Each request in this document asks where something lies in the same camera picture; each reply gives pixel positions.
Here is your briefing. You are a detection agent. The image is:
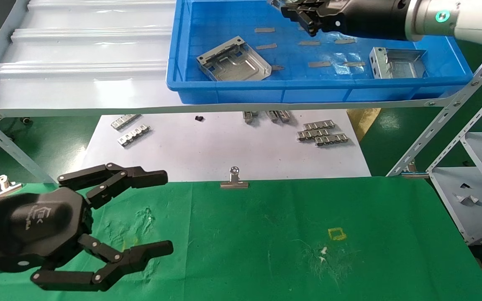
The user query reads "small white plastic piece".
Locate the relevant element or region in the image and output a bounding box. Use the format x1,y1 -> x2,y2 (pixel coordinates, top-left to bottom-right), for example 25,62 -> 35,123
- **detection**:
454,194 -> 480,206

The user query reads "blue plastic bin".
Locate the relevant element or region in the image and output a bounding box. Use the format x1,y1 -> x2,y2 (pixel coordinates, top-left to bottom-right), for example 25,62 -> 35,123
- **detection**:
166,0 -> 474,105

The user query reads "green cloth mat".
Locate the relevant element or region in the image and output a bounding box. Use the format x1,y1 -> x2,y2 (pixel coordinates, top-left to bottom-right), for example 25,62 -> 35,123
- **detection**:
0,176 -> 482,301

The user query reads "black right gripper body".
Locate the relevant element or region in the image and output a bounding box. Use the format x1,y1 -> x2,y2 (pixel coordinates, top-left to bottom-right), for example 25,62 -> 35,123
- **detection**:
324,0 -> 376,38

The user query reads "grey metal rack frame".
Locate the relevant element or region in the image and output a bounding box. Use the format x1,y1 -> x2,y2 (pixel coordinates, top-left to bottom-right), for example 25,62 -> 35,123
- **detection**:
0,0 -> 482,184

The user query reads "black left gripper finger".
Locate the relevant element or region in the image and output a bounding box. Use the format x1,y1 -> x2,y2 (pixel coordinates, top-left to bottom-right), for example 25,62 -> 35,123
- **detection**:
31,233 -> 174,292
57,163 -> 169,209

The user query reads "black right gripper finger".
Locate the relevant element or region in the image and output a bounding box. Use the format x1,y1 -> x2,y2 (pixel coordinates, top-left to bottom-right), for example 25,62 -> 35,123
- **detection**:
281,0 -> 327,23
299,9 -> 346,37

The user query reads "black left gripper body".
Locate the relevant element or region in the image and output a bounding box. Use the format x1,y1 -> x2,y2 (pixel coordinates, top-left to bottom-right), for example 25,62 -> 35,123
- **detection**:
0,187 -> 94,274

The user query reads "brown cardboard piece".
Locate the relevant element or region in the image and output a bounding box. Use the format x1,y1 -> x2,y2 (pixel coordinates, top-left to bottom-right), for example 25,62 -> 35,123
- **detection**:
347,108 -> 382,143

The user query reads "white ribbed shelf panel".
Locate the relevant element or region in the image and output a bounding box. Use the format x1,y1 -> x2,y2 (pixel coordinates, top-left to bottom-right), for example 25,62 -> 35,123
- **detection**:
0,0 -> 183,110

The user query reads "clear film patch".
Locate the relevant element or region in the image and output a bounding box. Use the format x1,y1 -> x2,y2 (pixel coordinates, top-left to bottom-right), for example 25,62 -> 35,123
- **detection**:
332,52 -> 355,76

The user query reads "grey side shelf rack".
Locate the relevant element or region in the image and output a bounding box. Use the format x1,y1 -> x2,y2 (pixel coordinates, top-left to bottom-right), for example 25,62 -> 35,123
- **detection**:
427,79 -> 482,245

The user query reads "white paper sheet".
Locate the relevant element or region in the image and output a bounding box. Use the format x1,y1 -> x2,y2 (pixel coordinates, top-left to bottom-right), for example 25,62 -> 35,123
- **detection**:
81,110 -> 371,183

